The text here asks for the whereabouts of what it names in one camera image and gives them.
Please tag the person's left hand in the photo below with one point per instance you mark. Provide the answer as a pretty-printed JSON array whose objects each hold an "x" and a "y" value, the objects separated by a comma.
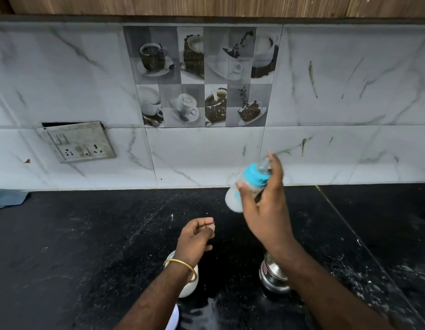
[{"x": 190, "y": 238}]

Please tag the person's right hand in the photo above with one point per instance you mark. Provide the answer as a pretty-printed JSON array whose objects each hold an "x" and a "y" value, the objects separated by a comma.
[{"x": 267, "y": 216}]

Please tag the person's right thumb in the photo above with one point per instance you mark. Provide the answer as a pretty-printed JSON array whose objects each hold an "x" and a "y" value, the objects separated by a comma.
[{"x": 242, "y": 199}]

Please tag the person's left thumb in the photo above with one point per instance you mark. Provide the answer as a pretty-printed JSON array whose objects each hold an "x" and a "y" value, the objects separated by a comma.
[{"x": 206, "y": 248}]

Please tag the baby bottle with blue cap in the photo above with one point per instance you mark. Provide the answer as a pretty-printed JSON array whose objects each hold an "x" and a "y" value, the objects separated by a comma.
[{"x": 254, "y": 173}]

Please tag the person's left forearm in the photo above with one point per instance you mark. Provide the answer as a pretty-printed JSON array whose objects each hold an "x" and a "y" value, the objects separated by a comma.
[{"x": 157, "y": 298}]

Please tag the person's right forearm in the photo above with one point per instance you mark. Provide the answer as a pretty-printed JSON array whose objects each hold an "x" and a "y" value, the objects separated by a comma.
[{"x": 322, "y": 292}]

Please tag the gold bangle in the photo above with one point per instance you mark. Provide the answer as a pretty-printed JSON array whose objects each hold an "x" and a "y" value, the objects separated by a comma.
[{"x": 180, "y": 261}]

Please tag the white cup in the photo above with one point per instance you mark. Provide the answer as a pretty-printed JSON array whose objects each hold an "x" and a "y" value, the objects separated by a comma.
[{"x": 190, "y": 288}]

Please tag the steel flask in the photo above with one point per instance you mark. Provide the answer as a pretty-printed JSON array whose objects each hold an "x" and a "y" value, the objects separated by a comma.
[{"x": 272, "y": 278}]

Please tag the white container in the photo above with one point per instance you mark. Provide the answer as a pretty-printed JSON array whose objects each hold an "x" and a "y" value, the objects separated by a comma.
[{"x": 173, "y": 321}]

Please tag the coffee print decorative tile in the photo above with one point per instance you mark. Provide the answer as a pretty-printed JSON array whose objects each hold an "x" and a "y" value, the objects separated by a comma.
[{"x": 202, "y": 77}]

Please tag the wooden cabinet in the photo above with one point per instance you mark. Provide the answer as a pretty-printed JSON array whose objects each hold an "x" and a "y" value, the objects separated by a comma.
[{"x": 212, "y": 6}]

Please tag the blue-grey cloth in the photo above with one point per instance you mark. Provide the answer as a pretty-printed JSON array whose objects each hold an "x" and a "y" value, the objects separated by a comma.
[{"x": 10, "y": 198}]

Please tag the grey wall switch socket plate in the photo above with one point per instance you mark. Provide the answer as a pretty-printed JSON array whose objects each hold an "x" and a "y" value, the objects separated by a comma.
[{"x": 80, "y": 142}]

